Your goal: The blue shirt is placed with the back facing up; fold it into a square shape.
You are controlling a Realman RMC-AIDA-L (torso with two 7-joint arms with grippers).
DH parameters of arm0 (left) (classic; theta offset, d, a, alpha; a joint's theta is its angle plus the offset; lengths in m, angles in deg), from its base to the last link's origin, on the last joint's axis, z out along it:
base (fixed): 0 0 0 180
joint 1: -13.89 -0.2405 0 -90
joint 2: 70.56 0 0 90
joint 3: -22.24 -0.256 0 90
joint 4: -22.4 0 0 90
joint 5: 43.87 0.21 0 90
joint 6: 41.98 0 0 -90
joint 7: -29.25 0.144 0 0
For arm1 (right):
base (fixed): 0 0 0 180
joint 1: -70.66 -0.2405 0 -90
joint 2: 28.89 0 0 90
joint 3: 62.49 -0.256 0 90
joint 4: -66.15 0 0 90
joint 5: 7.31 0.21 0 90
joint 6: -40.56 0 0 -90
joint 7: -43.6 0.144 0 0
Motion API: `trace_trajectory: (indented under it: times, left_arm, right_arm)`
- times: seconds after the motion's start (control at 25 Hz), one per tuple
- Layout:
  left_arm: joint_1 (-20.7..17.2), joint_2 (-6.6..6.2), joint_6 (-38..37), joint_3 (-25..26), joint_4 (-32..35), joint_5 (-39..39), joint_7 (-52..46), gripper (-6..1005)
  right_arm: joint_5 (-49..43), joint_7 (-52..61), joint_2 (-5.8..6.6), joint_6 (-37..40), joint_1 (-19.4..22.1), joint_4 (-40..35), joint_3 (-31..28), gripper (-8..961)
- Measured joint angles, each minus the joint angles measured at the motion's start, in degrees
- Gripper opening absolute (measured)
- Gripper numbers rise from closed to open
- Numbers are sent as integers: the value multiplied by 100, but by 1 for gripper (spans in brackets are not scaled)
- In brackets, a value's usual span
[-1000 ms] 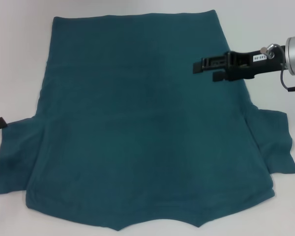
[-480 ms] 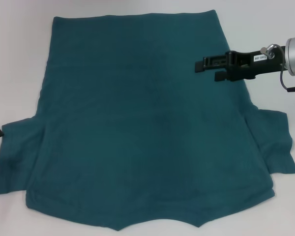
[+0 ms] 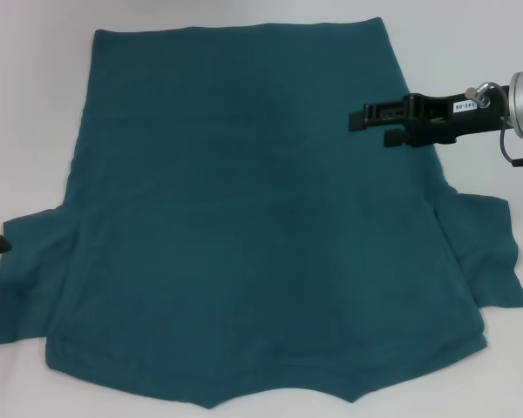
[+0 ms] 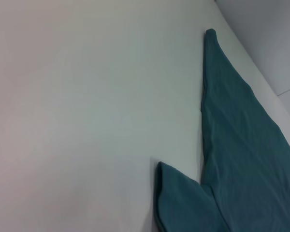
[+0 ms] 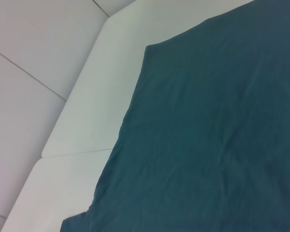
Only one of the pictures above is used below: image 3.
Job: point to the teal blue t-shirt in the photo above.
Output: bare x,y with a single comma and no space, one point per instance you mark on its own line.
244,196

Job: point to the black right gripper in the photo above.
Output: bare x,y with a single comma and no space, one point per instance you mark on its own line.
436,117

